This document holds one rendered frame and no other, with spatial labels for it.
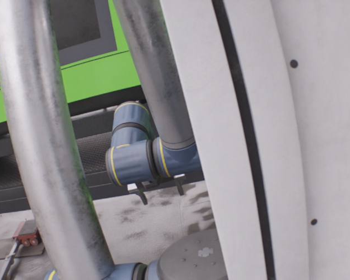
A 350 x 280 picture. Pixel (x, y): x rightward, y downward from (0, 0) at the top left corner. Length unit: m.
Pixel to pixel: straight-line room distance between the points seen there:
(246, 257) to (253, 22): 0.20
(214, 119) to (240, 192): 0.06
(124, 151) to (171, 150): 0.13
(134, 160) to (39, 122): 0.42
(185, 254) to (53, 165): 0.29
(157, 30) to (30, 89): 0.30
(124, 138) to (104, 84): 1.06
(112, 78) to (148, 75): 1.25
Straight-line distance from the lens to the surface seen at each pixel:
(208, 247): 0.76
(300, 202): 0.34
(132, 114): 1.19
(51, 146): 0.71
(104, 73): 2.15
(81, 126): 2.29
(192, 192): 3.63
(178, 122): 0.97
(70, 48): 2.17
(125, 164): 1.07
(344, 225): 0.42
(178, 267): 0.73
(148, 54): 0.87
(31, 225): 3.65
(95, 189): 2.41
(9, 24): 0.74
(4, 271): 3.26
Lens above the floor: 1.56
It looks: 18 degrees down
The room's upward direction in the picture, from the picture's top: 14 degrees counter-clockwise
